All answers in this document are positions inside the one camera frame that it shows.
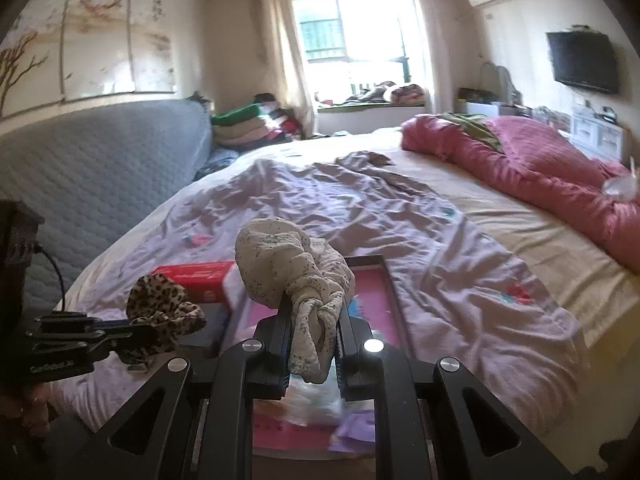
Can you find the window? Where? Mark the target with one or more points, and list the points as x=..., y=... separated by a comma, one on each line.
x=320, y=25

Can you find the person's left hand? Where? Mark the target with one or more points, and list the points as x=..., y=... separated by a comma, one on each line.
x=35, y=405

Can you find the red cardboard box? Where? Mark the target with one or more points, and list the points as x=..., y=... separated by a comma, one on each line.
x=200, y=275

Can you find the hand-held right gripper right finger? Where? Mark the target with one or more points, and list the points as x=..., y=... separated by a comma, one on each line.
x=350, y=355

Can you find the blankets on window seat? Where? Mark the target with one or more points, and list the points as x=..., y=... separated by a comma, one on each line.
x=395, y=94

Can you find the grey fabric cover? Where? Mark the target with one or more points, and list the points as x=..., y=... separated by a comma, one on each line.
x=497, y=82

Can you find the green cloth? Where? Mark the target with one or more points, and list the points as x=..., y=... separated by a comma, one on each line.
x=475, y=130

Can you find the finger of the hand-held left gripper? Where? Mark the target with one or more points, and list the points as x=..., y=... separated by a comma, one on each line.
x=117, y=337

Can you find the tree wall painting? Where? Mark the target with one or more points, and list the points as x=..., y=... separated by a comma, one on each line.
x=100, y=35

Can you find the cream floral cloth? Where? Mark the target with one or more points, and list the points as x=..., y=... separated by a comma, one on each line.
x=280, y=260

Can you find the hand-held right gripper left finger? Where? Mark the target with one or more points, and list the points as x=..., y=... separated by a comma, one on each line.
x=286, y=355

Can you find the grey quilted headboard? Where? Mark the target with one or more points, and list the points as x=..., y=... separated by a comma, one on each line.
x=100, y=160

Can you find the white window seat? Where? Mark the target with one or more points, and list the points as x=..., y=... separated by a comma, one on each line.
x=370, y=117

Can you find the leopard print cloth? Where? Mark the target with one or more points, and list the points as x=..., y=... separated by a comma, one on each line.
x=160, y=305

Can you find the beige bed sheet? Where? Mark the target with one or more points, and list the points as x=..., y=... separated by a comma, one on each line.
x=525, y=240

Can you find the dark blue patterned pillow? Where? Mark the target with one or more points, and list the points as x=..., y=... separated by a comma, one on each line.
x=217, y=162

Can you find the black television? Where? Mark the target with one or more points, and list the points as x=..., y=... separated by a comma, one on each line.
x=582, y=62

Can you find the purple packet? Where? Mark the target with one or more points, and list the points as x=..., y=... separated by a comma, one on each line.
x=355, y=430

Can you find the beige curtain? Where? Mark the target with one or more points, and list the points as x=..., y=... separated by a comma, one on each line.
x=422, y=45
x=280, y=60

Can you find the shallow dark-rimmed pink box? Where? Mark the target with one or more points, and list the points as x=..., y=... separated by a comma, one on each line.
x=370, y=305

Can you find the white drawer cabinet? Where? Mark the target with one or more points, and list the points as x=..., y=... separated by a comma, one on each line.
x=597, y=135

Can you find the pink quilt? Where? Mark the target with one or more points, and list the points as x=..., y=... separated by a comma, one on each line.
x=540, y=160

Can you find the stack of folded clothes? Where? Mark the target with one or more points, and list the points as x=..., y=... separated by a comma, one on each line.
x=240, y=127

